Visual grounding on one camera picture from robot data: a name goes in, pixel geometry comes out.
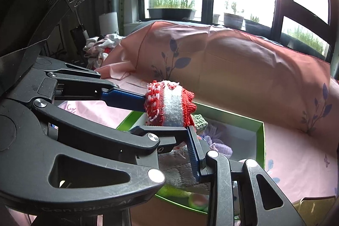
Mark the pile of white clothes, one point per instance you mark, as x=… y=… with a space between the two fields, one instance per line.
x=100 y=48

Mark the low grey planter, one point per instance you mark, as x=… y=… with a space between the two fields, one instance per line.
x=255 y=26

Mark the green cardboard box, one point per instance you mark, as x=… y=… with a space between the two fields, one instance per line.
x=261 y=144

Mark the purple gauze cloth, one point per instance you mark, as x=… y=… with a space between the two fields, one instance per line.
x=222 y=141

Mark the long dark grass planter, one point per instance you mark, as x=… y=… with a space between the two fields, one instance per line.
x=172 y=13

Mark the green knitted cloth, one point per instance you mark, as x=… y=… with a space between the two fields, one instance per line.
x=199 y=120

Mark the dark tin with gold lid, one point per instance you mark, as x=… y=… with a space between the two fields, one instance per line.
x=315 y=210

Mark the red and white knitted cloth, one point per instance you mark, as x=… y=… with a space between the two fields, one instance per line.
x=169 y=104

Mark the pink printed bedsheet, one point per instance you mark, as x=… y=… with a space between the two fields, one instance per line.
x=238 y=69

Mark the grey quilted cloth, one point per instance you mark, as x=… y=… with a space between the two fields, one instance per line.
x=174 y=170

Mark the dark planter with tall grass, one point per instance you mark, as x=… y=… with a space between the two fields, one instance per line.
x=304 y=40

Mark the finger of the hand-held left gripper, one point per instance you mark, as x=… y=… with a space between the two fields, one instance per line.
x=92 y=136
x=124 y=101

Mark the white stick vacuum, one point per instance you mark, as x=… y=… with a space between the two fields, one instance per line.
x=82 y=28

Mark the grey pot with small tree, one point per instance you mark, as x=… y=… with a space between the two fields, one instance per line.
x=233 y=20

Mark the white cylinder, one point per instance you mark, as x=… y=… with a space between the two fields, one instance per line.
x=108 y=22

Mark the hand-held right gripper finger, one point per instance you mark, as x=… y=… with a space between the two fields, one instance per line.
x=194 y=157

